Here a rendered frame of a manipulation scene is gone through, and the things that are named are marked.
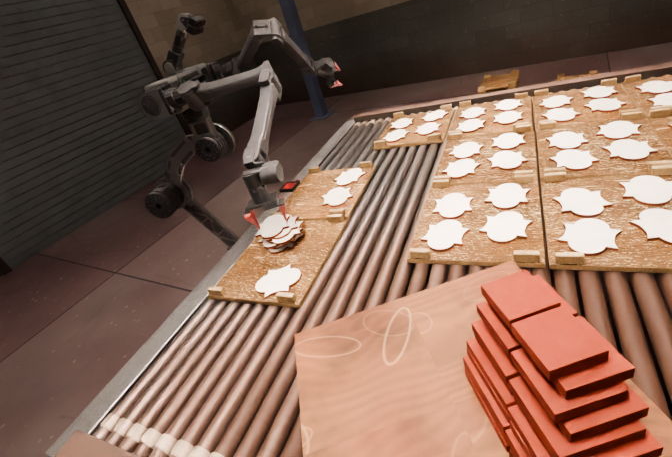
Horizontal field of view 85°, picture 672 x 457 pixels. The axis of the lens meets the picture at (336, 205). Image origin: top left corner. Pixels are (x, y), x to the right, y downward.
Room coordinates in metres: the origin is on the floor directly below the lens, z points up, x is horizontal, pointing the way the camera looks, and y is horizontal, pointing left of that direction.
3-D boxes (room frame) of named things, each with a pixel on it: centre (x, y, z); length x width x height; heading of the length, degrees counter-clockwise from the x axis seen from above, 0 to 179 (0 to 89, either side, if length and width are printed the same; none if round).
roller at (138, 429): (1.38, 0.12, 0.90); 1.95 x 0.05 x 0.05; 148
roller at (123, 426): (1.40, 0.16, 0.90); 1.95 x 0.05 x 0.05; 148
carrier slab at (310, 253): (1.06, 0.23, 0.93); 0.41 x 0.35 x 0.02; 149
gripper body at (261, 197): (1.12, 0.23, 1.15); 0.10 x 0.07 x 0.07; 88
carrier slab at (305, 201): (1.42, 0.03, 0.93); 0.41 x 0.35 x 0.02; 151
